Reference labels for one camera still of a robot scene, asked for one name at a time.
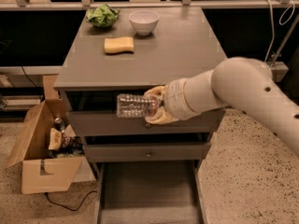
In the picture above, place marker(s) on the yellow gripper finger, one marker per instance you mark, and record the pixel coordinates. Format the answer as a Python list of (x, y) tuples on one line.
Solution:
[(157, 91), (161, 117)]

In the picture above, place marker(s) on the clear plastic water bottle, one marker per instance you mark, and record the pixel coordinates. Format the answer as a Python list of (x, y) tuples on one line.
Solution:
[(130, 106)]

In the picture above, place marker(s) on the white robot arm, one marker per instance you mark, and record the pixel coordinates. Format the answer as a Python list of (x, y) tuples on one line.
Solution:
[(244, 84)]

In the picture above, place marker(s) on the grey middle drawer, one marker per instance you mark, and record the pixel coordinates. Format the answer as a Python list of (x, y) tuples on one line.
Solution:
[(147, 152)]

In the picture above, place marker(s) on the grey wooden drawer cabinet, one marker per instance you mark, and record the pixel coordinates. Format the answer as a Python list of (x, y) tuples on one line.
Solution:
[(182, 45)]

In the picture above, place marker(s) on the grey top drawer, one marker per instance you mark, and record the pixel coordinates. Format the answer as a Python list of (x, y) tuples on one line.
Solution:
[(93, 123)]

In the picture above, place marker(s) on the grey open bottom drawer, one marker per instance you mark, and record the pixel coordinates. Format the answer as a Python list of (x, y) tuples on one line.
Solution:
[(149, 192)]

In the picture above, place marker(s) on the yellow sponge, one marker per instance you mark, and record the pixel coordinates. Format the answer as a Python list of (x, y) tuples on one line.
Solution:
[(119, 45)]

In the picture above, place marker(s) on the white ceramic bowl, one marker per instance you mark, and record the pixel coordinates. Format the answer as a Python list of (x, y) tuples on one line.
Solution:
[(144, 21)]

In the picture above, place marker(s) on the green lettuce head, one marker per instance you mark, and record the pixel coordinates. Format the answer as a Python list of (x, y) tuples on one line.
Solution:
[(102, 17)]

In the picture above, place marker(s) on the metal can in box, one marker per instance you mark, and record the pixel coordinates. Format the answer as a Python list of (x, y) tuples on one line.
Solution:
[(60, 125)]

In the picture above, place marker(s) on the snack bag in box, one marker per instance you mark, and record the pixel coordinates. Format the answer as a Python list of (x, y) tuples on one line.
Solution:
[(64, 146)]

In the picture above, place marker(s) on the metal clamp stand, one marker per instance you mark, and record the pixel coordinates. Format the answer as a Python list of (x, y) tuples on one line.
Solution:
[(284, 41)]

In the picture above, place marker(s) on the open cardboard box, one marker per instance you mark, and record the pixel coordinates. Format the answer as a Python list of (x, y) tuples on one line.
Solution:
[(40, 173)]

